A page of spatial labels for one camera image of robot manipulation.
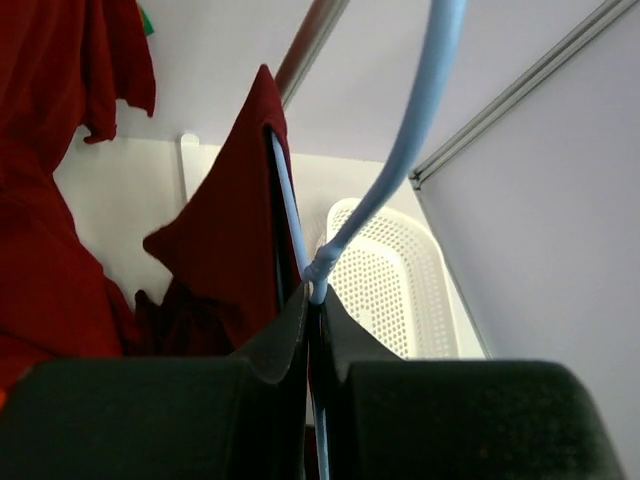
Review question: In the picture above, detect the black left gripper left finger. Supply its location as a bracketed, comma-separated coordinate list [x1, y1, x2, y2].
[1, 285, 309, 479]

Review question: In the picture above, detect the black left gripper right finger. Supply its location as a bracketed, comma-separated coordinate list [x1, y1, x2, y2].
[317, 292, 624, 479]

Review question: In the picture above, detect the dark maroon t shirt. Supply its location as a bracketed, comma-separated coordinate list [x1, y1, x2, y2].
[135, 65, 300, 356]

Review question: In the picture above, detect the light blue wire hanger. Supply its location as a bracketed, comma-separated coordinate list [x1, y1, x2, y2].
[270, 1, 467, 479]

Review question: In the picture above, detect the red t shirt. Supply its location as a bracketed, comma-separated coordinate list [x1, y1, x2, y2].
[0, 0, 157, 396]

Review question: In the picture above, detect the green t shirt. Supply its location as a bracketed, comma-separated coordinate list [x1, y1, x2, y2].
[138, 7, 154, 36]

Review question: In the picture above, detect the white perforated plastic basket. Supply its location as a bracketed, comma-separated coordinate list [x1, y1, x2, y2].
[329, 207, 486, 360]

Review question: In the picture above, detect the aluminium corner frame post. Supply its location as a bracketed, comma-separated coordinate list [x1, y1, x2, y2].
[409, 0, 639, 191]

